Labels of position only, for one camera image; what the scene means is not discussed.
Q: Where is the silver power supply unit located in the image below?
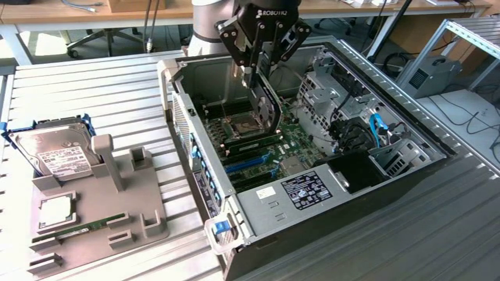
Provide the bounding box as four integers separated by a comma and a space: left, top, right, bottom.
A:
234, 163, 348, 238

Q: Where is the light blue cable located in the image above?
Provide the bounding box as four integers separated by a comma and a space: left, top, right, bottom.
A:
60, 0, 106, 13

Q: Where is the black RAM stick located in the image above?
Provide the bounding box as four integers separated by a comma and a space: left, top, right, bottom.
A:
224, 133, 284, 156

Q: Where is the office chair with star base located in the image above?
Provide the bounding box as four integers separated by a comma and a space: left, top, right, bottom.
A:
66, 28, 156, 58

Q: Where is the CPU socket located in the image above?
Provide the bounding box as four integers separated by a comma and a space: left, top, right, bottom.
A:
224, 115, 260, 140

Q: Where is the cardboard box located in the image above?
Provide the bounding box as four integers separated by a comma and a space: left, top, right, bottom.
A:
107, 0, 167, 14

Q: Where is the metal drive cage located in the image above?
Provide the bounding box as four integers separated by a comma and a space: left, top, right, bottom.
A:
296, 48, 379, 124

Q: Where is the dark office chair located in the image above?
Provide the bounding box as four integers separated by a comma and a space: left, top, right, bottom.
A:
303, 17, 359, 36

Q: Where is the grey box with handle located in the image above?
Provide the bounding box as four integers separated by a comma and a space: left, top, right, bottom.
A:
406, 55, 464, 99

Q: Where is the silver chipset heatsink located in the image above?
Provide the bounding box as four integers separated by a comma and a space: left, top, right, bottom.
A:
279, 156, 308, 176

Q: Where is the black pole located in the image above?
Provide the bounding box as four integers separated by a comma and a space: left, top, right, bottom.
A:
367, 0, 415, 64

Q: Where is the grey parts rack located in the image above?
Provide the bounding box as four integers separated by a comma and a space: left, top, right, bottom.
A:
26, 133, 171, 277

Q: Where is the blue wire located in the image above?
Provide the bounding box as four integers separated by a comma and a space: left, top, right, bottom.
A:
367, 112, 392, 147

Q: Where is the black coiled cable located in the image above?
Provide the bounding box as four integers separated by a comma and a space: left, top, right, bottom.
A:
384, 52, 411, 73

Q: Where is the long wooden desk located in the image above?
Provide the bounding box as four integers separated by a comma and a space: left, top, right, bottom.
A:
299, 0, 494, 56

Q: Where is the metal disk bay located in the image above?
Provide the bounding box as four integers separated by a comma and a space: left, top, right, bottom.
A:
370, 139, 435, 180

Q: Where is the grey handle with blue tab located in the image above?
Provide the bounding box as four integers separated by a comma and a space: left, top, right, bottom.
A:
203, 218, 239, 254

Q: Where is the open PC case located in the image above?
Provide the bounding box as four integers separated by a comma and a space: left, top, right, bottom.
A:
156, 35, 458, 281

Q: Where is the silver CPU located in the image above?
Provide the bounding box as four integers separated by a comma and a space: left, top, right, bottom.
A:
39, 196, 78, 229

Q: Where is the green motherboard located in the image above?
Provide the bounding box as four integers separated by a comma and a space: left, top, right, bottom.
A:
202, 96, 338, 194

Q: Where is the blue expansion slot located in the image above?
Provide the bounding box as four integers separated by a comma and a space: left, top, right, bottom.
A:
224, 156, 270, 173

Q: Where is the black fan shroud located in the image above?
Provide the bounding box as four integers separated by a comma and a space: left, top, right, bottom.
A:
315, 152, 388, 196

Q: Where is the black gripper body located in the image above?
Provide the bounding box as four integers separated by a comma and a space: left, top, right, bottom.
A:
236, 0, 303, 33

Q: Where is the black graphics card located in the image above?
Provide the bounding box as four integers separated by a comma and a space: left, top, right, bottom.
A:
232, 42, 286, 139

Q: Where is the black wire bundle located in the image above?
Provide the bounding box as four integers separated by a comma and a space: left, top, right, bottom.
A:
330, 115, 372, 153

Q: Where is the wooden desk with white legs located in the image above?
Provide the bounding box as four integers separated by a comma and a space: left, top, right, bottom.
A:
0, 0, 195, 67

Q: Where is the hard disk in blue caddy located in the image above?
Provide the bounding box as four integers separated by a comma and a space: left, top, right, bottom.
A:
0, 112, 103, 181

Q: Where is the black expansion slot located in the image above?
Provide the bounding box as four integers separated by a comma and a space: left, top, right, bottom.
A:
228, 172, 275, 190

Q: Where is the aluminium frame rack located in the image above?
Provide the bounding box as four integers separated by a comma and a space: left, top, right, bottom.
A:
394, 16, 500, 91

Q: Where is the green RAM stick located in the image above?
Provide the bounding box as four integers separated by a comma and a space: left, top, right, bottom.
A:
31, 213, 128, 244

